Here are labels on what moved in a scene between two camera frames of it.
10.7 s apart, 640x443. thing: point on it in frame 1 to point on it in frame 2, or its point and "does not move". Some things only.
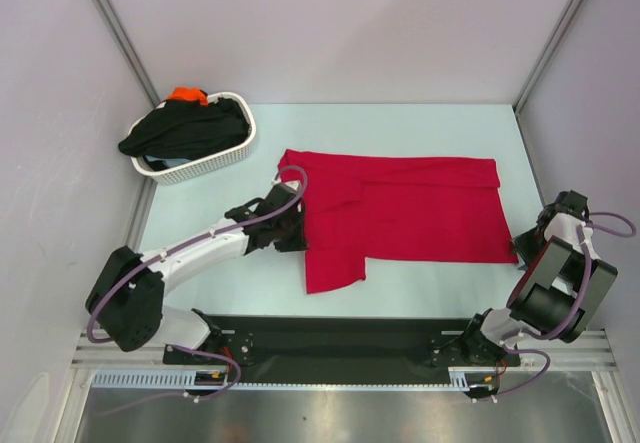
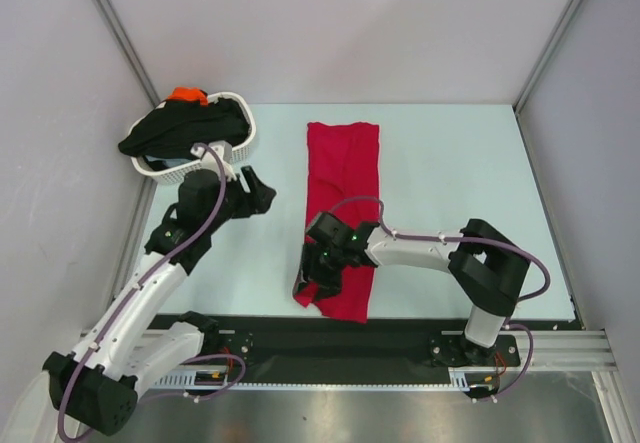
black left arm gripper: x=299 y=242 to x=255 y=202
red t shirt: x=357 y=206 to x=342 y=163
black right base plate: x=445 y=348 does not move
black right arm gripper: x=526 y=242 to x=315 y=268
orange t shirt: x=190 y=93 does not move
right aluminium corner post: x=561 y=28 does not move
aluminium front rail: x=594 y=352 does not move
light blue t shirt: x=169 y=162 does not move
